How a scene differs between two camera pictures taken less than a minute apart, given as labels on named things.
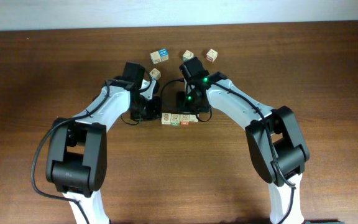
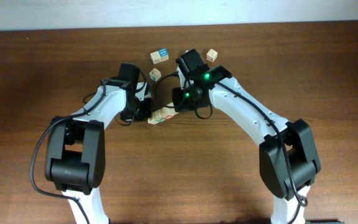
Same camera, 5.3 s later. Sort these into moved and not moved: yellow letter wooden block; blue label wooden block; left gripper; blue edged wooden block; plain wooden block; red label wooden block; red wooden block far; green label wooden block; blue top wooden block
Moved: red label wooden block; blue label wooden block; green label wooden block; yellow letter wooden block
Not moved: blue top wooden block; blue edged wooden block; left gripper; plain wooden block; red wooden block far
